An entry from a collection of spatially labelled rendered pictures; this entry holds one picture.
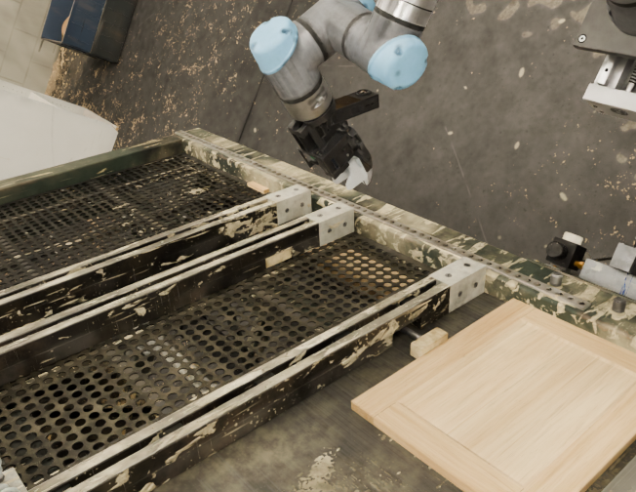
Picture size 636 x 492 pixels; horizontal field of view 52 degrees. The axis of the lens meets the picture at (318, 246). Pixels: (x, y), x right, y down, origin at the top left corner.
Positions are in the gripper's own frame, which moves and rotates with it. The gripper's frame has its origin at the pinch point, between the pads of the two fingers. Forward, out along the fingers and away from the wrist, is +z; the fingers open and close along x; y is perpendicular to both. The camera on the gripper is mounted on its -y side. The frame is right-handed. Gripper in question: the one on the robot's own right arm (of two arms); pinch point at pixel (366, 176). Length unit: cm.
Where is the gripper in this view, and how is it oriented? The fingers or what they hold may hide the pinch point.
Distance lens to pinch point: 121.5
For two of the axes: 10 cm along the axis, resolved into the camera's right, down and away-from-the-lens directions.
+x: 6.3, 3.8, -6.8
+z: 4.2, 5.6, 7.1
